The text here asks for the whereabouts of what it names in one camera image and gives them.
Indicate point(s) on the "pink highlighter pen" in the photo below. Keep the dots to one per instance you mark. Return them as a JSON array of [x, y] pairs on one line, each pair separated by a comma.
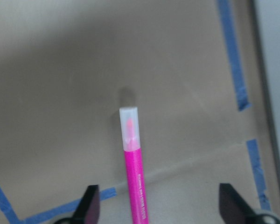
[[134, 167]]

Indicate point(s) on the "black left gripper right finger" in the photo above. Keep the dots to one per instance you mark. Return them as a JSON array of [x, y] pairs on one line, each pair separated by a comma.
[[233, 208]]

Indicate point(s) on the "silver closed laptop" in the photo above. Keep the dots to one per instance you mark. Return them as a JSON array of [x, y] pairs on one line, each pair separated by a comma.
[[268, 21]]

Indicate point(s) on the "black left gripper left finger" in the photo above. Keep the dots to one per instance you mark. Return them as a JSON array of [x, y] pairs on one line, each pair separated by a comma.
[[88, 210]]

